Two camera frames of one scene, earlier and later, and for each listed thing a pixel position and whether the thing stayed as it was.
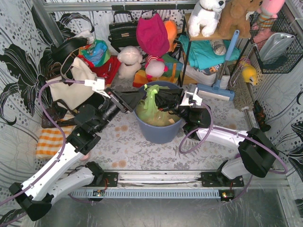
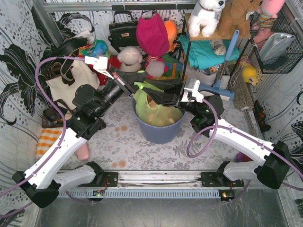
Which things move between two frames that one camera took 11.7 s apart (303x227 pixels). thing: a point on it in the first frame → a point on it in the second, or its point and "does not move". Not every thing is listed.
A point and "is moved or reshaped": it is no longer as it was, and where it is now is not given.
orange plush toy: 171,27 does not move
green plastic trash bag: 147,111 is moved or reshaped
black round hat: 61,50 does not move
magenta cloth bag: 152,35 does not move
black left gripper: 119,100 → 123,85
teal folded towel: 202,55 does not move
